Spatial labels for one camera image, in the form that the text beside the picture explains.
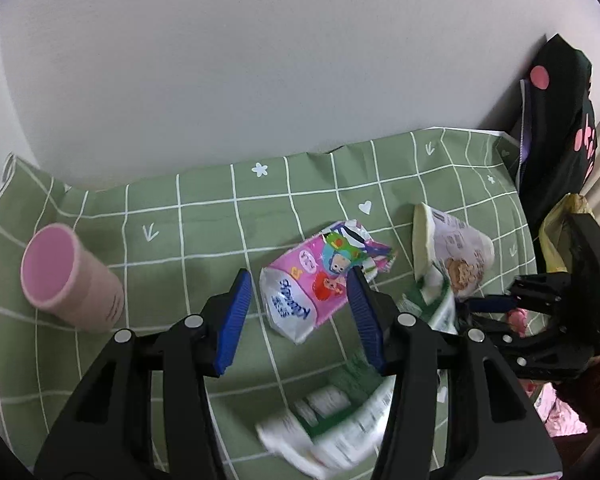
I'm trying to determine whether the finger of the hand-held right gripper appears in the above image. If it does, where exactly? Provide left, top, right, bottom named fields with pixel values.
left=457, top=317, right=548, bottom=361
left=462, top=294, right=518, bottom=314

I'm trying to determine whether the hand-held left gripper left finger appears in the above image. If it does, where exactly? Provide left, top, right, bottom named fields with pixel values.
left=32, top=267, right=254, bottom=480

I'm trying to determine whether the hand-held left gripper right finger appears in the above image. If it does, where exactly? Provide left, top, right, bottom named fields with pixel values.
left=346, top=266, right=563, bottom=480

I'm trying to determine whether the pink cartoon snack packet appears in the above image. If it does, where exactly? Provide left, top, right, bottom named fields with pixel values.
left=259, top=219, right=398, bottom=345

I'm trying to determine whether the green white paper packet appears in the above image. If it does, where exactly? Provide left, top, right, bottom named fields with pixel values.
left=397, top=265, right=458, bottom=336

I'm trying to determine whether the pink round candy strip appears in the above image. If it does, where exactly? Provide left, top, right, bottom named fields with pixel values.
left=505, top=307, right=529, bottom=337

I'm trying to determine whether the yellow plastic bag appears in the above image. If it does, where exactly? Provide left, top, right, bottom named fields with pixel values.
left=537, top=192, right=596, bottom=275

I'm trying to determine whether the white printed paper cup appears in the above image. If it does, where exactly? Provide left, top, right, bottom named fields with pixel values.
left=411, top=202, right=496, bottom=302

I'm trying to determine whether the pink cloth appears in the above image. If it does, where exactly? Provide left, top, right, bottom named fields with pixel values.
left=522, top=380, right=588, bottom=438

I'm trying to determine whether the green checked cloth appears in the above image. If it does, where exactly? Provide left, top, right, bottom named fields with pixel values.
left=0, top=127, right=546, bottom=476

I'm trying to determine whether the green white snack packet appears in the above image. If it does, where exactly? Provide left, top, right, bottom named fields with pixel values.
left=256, top=357, right=398, bottom=478

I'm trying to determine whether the black pink-dotted bag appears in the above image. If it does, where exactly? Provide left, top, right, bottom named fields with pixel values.
left=515, top=34, right=599, bottom=241

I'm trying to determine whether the pink cylindrical cup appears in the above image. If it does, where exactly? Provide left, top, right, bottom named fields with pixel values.
left=20, top=223, right=126, bottom=333

